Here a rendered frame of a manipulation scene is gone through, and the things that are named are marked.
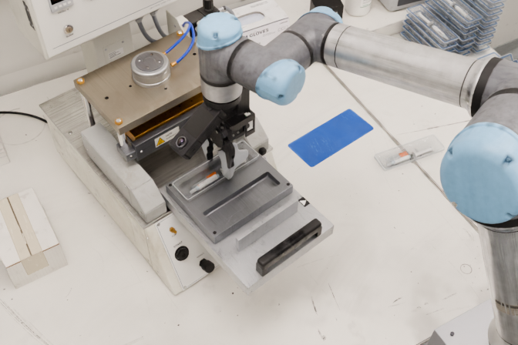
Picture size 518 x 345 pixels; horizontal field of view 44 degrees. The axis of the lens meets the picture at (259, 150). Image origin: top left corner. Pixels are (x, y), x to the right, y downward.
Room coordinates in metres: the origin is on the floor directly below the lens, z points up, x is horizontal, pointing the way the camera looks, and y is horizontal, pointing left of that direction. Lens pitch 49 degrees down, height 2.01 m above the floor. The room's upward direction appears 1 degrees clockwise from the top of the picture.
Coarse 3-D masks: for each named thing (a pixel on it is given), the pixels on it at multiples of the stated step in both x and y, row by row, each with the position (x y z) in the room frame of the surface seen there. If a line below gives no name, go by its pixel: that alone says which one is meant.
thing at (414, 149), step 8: (432, 136) 1.15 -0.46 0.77; (408, 144) 1.12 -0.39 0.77; (416, 144) 1.12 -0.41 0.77; (424, 144) 1.12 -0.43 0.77; (432, 144) 1.12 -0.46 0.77; (440, 144) 1.12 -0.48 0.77; (384, 152) 1.09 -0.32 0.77; (392, 152) 1.09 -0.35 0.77; (400, 152) 1.09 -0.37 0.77; (408, 152) 1.09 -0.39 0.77; (416, 152) 1.09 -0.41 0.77; (424, 152) 1.09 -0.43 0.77; (384, 160) 1.06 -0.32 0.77; (392, 160) 1.06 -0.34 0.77; (400, 160) 1.06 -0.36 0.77; (408, 160) 1.06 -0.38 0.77
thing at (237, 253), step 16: (160, 192) 0.79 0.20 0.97; (176, 208) 0.75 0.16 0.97; (272, 208) 0.76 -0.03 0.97; (288, 208) 0.73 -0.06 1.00; (304, 208) 0.76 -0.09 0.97; (192, 224) 0.72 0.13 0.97; (256, 224) 0.69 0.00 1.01; (272, 224) 0.71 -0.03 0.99; (288, 224) 0.72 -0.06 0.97; (304, 224) 0.72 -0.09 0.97; (208, 240) 0.68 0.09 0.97; (224, 240) 0.68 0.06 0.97; (240, 240) 0.66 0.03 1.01; (256, 240) 0.68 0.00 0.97; (272, 240) 0.68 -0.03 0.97; (320, 240) 0.70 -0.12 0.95; (224, 256) 0.64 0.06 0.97; (240, 256) 0.64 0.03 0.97; (256, 256) 0.64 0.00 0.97; (288, 256) 0.64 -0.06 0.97; (240, 272) 0.61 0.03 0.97; (256, 272) 0.61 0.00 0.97; (272, 272) 0.62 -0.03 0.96; (256, 288) 0.59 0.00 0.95
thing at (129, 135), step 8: (200, 96) 0.99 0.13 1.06; (184, 104) 0.96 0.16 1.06; (192, 104) 0.96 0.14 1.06; (200, 104) 0.97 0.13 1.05; (168, 112) 0.94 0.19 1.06; (176, 112) 0.94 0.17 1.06; (184, 112) 0.94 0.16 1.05; (152, 120) 0.91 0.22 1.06; (160, 120) 0.91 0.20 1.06; (168, 120) 0.92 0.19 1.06; (136, 128) 0.89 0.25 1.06; (144, 128) 0.89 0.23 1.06; (152, 128) 0.89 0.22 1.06; (128, 136) 0.89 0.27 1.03; (136, 136) 0.87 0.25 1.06
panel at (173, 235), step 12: (264, 156) 0.94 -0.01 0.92; (168, 216) 0.77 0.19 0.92; (156, 228) 0.74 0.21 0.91; (168, 228) 0.75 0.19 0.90; (180, 228) 0.76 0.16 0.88; (168, 240) 0.74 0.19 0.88; (180, 240) 0.75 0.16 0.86; (192, 240) 0.76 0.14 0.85; (168, 252) 0.72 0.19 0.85; (192, 252) 0.74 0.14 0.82; (204, 252) 0.76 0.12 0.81; (180, 264) 0.72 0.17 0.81; (192, 264) 0.73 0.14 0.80; (216, 264) 0.75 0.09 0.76; (180, 276) 0.70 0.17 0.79; (192, 276) 0.71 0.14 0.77
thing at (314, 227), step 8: (312, 224) 0.69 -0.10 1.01; (320, 224) 0.69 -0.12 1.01; (296, 232) 0.67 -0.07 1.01; (304, 232) 0.67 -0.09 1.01; (312, 232) 0.68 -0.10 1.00; (320, 232) 0.69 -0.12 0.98; (288, 240) 0.66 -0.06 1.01; (296, 240) 0.66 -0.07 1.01; (304, 240) 0.67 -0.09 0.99; (272, 248) 0.64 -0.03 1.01; (280, 248) 0.64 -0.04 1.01; (288, 248) 0.64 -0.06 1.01; (264, 256) 0.62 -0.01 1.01; (272, 256) 0.62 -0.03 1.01; (280, 256) 0.63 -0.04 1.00; (256, 264) 0.61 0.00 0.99; (264, 264) 0.60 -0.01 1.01; (272, 264) 0.62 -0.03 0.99; (264, 272) 0.60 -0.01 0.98
